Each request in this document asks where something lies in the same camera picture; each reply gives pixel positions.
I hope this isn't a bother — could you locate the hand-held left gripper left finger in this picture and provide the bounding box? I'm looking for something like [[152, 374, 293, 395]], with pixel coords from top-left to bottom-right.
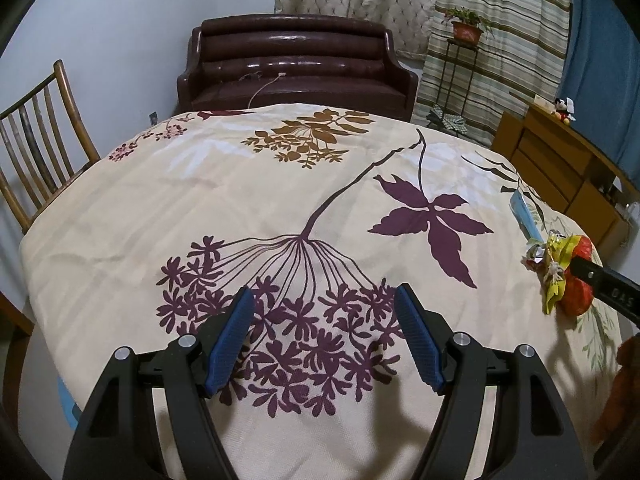
[[62, 286, 257, 480]]

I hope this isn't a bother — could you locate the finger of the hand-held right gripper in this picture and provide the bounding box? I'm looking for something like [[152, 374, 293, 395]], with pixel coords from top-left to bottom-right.
[[570, 256, 610, 287]]

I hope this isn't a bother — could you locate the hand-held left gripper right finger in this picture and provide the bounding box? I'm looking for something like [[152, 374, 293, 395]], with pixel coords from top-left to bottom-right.
[[394, 282, 583, 480]]

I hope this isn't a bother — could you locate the red plastic bag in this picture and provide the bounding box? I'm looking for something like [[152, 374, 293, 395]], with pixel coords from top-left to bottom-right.
[[562, 236, 599, 317]]

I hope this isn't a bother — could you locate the yellow foil wrapper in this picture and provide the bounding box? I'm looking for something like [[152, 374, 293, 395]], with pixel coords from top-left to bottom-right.
[[541, 232, 583, 316]]

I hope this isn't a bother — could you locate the crumpled silver wrapper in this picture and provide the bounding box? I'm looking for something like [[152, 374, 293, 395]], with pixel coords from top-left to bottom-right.
[[521, 240, 549, 269]]

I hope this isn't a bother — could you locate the blue tube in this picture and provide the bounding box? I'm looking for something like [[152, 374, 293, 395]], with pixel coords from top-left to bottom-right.
[[509, 192, 546, 242]]

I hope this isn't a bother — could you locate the brown plush toy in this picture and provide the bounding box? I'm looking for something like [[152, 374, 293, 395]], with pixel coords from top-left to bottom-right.
[[590, 335, 640, 447]]

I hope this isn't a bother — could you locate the wooden cabinet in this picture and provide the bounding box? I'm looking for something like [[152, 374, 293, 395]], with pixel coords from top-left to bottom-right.
[[492, 102, 634, 262]]

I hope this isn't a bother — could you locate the floral beige tablecloth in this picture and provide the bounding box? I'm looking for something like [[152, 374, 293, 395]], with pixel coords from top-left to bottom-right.
[[20, 105, 623, 480]]

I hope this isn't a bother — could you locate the mouse plush toy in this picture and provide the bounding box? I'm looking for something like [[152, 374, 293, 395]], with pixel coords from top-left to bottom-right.
[[551, 97, 577, 125]]

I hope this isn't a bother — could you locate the blue curtain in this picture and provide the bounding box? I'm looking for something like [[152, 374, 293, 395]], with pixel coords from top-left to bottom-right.
[[557, 0, 640, 187]]

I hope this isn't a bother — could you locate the green checked cloth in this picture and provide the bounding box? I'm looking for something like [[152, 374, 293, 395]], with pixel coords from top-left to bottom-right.
[[426, 105, 469, 134]]

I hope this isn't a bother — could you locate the black metal plant stand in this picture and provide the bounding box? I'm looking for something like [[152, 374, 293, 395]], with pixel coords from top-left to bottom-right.
[[434, 39, 481, 122]]

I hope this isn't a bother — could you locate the striped curtain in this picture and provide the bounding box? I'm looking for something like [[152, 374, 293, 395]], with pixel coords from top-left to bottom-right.
[[411, 0, 571, 144]]

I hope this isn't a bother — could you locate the potted plant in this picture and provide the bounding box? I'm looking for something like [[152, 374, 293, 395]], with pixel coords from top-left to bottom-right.
[[442, 6, 494, 44]]

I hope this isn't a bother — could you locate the wooden bamboo chair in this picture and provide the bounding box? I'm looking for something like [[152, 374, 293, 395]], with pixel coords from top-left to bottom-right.
[[0, 60, 101, 234]]

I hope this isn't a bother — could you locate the brown leather sofa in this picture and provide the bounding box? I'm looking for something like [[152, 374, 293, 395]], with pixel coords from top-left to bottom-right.
[[176, 14, 420, 123]]

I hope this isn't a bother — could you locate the white cable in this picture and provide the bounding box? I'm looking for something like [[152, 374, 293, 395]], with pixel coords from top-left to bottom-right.
[[240, 71, 287, 109]]

